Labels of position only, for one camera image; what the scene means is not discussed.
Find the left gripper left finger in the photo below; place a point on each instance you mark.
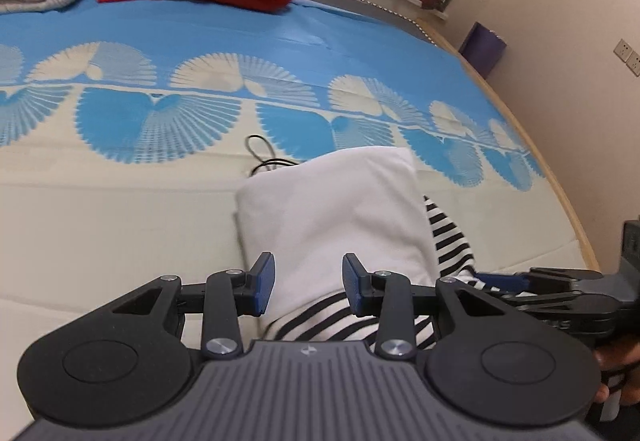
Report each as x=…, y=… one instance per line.
x=139, y=353

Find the white wall sockets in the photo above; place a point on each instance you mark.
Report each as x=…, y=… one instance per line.
x=630, y=57

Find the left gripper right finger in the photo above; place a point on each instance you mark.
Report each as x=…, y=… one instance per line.
x=480, y=355

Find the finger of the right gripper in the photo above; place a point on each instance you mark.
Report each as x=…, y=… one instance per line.
x=576, y=314
x=551, y=281

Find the blue patterned bed sheet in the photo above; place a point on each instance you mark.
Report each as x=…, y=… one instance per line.
x=127, y=127

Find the black white striped garment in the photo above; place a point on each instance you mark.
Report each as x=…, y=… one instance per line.
x=364, y=201

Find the purple box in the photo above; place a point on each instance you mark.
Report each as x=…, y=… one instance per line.
x=482, y=49

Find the person right hand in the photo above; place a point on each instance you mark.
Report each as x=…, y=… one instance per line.
x=623, y=356

